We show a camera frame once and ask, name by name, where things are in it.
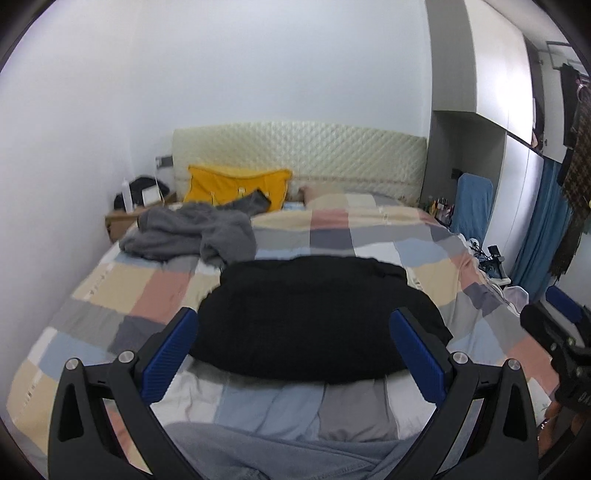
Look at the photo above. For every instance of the cream quilted headboard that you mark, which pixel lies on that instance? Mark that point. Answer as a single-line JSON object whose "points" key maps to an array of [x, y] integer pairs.
{"points": [[323, 152]]}

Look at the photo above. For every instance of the blue towel on chair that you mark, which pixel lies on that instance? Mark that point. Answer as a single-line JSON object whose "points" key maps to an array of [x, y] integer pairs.
{"points": [[471, 203]]}

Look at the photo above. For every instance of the row of small bottles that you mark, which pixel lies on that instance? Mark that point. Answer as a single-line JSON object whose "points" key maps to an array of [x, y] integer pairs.
{"points": [[438, 210]]}

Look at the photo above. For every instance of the blue curtain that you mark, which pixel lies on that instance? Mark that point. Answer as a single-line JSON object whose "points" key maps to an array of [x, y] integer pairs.
{"points": [[540, 221]]}

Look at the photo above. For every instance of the yellow pillow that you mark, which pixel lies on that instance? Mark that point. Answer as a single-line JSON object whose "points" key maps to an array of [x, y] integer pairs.
{"points": [[217, 184]]}

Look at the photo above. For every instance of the grey white wardrobe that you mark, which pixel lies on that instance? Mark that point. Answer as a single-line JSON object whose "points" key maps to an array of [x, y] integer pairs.
{"points": [[494, 55]]}

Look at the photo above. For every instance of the black bag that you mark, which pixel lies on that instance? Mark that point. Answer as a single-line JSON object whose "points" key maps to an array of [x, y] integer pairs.
{"points": [[138, 183]]}

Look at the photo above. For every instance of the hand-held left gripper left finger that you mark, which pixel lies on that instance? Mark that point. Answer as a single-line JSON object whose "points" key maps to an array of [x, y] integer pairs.
{"points": [[168, 355]]}

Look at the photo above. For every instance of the hanging dark clothes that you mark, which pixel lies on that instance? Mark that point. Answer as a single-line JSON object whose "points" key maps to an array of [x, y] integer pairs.
{"points": [[577, 161]]}

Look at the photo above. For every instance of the person's grey pants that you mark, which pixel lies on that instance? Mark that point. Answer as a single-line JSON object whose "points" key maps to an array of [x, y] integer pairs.
{"points": [[277, 457]]}

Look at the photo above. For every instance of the white bottle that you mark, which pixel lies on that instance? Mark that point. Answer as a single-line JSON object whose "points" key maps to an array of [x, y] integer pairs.
{"points": [[127, 196]]}

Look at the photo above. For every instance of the grey fleece garment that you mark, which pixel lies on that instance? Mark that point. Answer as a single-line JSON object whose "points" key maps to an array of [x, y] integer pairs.
{"points": [[184, 230]]}

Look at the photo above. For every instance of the patchwork bed cover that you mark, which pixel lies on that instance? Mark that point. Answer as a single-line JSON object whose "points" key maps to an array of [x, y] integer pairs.
{"points": [[138, 286]]}

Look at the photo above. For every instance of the wooden nightstand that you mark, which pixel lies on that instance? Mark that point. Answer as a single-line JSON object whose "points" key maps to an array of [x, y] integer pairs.
{"points": [[117, 226]]}

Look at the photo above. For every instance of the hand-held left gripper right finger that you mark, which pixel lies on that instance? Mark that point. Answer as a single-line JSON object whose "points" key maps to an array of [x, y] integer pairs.
{"points": [[418, 355]]}

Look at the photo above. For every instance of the white cloth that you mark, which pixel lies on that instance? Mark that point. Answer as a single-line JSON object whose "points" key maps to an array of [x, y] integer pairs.
{"points": [[515, 297]]}

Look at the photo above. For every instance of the wall socket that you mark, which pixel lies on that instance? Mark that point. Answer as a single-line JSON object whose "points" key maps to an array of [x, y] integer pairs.
{"points": [[164, 161]]}

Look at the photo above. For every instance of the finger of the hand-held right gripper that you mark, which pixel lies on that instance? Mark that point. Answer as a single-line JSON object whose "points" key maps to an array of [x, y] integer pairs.
{"points": [[540, 323], [561, 300]]}

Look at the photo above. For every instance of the white box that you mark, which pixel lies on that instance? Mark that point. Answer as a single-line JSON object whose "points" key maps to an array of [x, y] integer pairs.
{"points": [[151, 197]]}

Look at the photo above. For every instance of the black jacket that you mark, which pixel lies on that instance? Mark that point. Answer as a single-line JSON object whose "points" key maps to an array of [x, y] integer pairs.
{"points": [[314, 323]]}

